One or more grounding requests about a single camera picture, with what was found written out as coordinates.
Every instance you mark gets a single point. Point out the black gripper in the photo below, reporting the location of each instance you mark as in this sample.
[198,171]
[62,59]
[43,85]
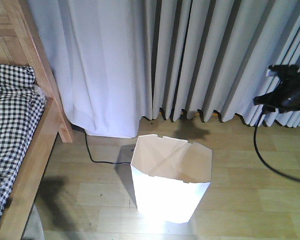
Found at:
[285,97]

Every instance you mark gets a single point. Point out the white plastic trash bin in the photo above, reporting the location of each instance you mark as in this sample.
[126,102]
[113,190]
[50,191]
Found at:
[170,176]

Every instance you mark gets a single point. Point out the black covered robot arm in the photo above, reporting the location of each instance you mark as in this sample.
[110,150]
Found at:
[286,96]

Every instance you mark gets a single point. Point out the light grey curtain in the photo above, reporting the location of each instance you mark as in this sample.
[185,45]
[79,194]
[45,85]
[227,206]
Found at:
[118,61]

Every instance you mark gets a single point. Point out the black white checkered bedding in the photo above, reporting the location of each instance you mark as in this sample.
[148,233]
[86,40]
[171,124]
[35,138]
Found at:
[21,107]

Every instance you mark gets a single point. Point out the round grey yellow rug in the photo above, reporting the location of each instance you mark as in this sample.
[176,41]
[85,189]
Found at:
[33,229]

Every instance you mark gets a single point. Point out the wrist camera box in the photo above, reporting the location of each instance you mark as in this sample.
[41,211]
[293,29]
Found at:
[282,71]

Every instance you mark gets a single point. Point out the wooden bed frame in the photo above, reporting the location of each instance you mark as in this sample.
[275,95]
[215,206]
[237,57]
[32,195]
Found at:
[20,44]

